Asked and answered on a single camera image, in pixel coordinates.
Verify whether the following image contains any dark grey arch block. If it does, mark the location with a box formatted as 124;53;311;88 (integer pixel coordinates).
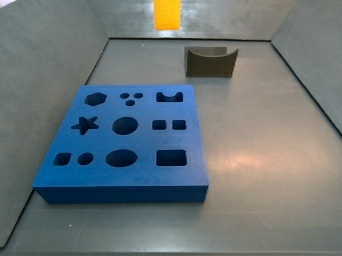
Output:
184;46;239;78

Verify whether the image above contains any orange strip on back wall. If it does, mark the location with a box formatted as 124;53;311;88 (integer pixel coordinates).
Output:
154;0;182;30

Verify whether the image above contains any blue shape sorter board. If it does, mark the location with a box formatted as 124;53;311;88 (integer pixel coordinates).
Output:
32;85;210;204

